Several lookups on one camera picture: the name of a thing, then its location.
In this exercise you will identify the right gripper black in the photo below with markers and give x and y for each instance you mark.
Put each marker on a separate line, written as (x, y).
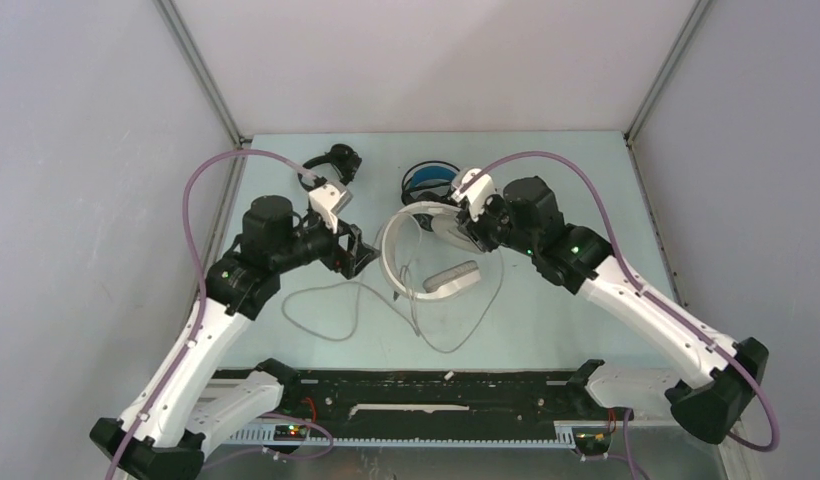
(475, 229)

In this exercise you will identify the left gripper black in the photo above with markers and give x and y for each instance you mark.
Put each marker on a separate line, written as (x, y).
(341, 260)

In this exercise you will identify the white gaming headphones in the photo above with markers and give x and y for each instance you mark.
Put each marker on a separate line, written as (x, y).
(429, 276)

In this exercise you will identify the large black blue headphones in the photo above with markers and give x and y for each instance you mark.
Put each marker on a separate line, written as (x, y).
(429, 181)

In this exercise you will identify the small black headphones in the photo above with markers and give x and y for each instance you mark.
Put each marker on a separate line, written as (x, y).
(342, 158)

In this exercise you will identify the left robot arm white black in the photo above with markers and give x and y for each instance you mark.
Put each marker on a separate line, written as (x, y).
(164, 434)

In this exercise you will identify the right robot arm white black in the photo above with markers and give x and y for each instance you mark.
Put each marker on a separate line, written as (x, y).
(718, 375)

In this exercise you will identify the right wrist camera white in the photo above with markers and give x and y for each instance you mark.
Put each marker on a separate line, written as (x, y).
(470, 189)

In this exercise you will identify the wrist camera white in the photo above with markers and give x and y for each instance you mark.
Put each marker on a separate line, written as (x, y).
(328, 201)
(470, 189)

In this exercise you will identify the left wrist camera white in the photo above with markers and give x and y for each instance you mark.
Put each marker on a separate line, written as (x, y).
(328, 201)

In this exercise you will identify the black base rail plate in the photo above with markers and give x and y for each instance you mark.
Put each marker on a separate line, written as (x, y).
(463, 405)

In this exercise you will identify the white slotted cable duct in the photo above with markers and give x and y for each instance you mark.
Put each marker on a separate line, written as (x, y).
(295, 435)

